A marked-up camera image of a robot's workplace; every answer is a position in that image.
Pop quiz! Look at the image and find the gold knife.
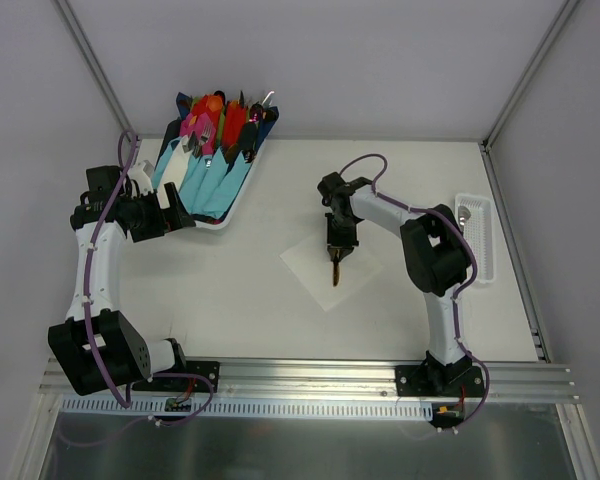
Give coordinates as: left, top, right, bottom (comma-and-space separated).
332, 257, 340, 287

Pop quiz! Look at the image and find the white paper napkin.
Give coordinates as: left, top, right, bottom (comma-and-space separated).
279, 217, 384, 312

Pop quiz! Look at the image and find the silver spoon teal handle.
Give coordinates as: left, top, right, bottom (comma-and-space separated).
457, 205, 472, 231

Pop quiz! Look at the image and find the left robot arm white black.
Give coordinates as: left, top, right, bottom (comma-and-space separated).
47, 166, 195, 396

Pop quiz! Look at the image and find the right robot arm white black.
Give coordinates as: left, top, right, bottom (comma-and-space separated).
317, 172, 475, 396

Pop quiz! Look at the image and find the white tray of rolled napkins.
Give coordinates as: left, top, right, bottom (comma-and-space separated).
152, 90, 279, 231

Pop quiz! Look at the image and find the white perforated utensil tray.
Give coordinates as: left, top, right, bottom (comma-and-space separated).
455, 193, 496, 285

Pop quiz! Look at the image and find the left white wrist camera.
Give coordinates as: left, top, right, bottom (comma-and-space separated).
127, 160, 154, 196

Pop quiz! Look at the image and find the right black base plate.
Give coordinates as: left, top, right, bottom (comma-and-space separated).
394, 363, 485, 398

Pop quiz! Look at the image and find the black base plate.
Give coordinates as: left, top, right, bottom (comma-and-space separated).
394, 363, 485, 398
132, 360, 221, 393

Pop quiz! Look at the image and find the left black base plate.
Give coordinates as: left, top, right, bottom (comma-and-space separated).
132, 360, 221, 393

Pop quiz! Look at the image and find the aluminium mounting rail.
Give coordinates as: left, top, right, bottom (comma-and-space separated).
38, 355, 579, 403

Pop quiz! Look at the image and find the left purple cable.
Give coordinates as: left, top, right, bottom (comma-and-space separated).
81, 129, 139, 409

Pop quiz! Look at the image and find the purple cable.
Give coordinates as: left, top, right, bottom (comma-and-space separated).
340, 153, 490, 436
81, 129, 139, 409

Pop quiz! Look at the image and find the white slotted cable duct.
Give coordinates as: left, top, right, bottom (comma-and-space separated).
59, 395, 433, 422

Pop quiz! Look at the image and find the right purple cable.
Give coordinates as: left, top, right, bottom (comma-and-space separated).
340, 153, 490, 436

